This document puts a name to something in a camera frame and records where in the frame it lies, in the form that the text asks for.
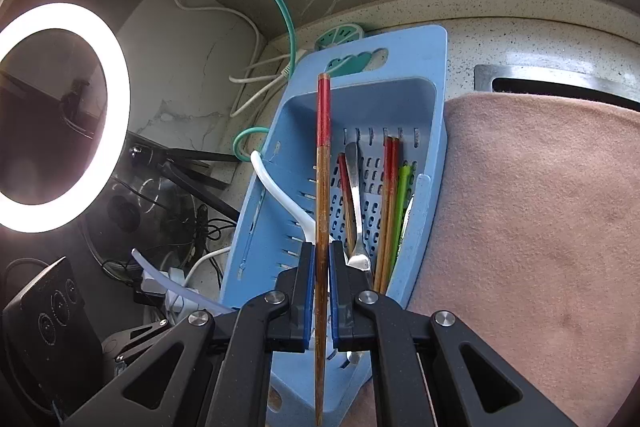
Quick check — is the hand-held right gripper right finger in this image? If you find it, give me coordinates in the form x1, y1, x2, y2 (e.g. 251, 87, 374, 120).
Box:
329, 241, 581, 427

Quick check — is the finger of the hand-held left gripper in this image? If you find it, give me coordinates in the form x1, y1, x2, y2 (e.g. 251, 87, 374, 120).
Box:
101, 319, 173, 364

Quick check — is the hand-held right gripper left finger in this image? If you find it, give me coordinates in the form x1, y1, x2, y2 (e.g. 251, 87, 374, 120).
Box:
62, 242, 317, 427

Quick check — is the metal spoon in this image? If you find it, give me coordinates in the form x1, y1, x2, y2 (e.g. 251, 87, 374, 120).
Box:
344, 142, 375, 288

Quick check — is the long white plastic spoon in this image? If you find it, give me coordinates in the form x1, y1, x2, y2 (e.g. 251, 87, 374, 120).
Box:
250, 150, 318, 245

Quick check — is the green plastic spoon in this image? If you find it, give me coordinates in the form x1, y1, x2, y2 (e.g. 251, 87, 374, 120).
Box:
387, 163, 416, 278

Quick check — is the blue plastic basket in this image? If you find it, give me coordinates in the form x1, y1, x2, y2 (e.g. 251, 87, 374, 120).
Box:
218, 24, 448, 427

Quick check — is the white power strip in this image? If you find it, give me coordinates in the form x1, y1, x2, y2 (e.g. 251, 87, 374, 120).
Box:
140, 267, 211, 323

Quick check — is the steel pot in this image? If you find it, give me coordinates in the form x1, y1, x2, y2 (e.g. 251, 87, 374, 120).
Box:
82, 172, 201, 278

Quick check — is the black tripod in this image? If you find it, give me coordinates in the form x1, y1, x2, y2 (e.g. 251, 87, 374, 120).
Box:
127, 144, 241, 223

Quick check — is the pink cloth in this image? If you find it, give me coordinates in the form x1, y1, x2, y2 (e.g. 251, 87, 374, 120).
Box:
345, 92, 640, 427

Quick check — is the stainless steel sink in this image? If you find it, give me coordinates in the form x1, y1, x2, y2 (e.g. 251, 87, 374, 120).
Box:
473, 63, 640, 112

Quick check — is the green round power strip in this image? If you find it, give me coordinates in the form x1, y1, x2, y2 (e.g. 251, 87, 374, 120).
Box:
314, 23, 390, 75

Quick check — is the white cable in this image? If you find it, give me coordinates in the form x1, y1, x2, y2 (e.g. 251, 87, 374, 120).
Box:
185, 247, 233, 283
50, 0, 301, 118

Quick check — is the black cable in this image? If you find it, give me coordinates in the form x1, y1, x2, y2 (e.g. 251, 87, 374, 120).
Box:
100, 202, 236, 288

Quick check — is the white ring light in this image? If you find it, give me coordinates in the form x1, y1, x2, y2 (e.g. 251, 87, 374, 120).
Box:
0, 2, 132, 234

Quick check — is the green cable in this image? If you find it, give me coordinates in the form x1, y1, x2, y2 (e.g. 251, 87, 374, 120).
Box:
107, 0, 301, 162

